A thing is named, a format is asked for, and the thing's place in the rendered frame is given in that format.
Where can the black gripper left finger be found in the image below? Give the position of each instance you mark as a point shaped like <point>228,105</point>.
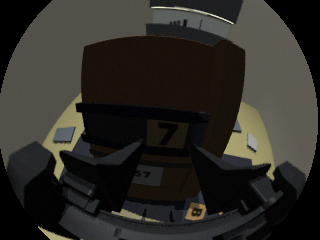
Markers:
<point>113,173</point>

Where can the grey flat rectangular slab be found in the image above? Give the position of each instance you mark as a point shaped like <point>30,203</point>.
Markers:
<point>64,134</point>
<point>237,126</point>

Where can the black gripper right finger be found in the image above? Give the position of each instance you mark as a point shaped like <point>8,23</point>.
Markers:
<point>220,180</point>

